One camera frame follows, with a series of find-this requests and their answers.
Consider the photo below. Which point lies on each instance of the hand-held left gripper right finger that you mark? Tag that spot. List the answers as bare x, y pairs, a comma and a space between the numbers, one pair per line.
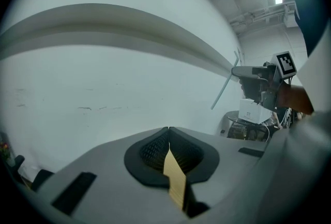
199, 163

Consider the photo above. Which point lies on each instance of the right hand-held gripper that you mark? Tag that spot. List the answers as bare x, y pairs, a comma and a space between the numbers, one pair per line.
276, 80

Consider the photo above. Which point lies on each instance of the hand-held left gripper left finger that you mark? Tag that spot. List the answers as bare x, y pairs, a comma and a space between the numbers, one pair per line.
147, 163

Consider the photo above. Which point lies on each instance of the pale translucent straw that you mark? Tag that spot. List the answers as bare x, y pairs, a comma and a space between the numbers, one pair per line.
222, 91

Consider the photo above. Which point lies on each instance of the white cardboard box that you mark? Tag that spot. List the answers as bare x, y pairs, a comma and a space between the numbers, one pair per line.
254, 112

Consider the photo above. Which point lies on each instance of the person's white shirt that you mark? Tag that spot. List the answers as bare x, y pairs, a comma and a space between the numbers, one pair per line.
319, 75

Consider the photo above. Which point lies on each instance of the black chair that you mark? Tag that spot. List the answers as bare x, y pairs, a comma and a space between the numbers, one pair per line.
18, 166

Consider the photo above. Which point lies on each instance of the bunch of flowers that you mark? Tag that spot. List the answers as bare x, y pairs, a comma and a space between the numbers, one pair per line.
4, 149

